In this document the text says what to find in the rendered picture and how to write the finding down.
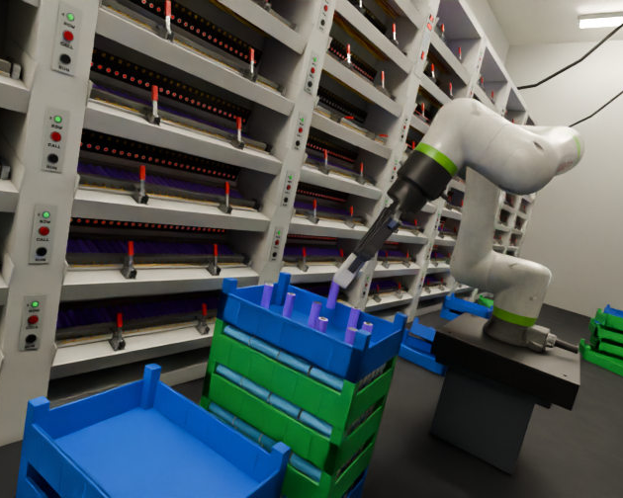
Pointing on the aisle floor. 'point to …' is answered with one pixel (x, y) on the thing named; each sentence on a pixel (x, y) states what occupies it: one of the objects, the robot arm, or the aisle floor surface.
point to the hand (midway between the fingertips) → (348, 270)
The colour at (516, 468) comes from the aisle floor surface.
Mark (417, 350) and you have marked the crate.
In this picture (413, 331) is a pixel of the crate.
